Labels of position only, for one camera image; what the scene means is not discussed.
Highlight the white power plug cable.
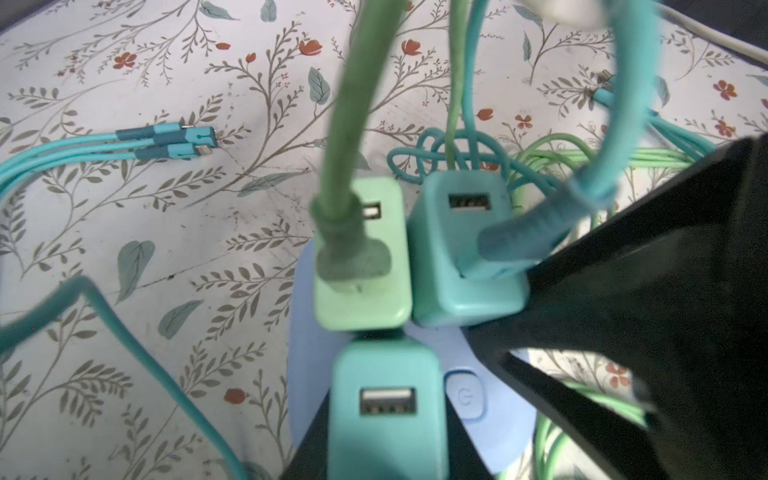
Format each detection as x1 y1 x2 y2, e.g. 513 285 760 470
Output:
659 2 768 67

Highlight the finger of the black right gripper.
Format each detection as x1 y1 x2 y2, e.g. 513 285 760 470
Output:
465 137 767 479

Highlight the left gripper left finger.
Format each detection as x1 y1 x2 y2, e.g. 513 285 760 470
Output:
279 393 330 480

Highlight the teal charging cable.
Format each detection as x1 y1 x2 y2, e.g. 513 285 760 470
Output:
386 0 661 283

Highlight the blue power strip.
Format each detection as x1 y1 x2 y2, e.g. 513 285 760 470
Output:
287 246 536 479

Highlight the light green USB charger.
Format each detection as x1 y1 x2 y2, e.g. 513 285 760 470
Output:
311 177 413 332

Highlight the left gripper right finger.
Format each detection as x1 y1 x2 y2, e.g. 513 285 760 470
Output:
447 413 494 480

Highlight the teal multi-head cable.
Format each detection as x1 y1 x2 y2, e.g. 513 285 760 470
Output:
0 122 218 205

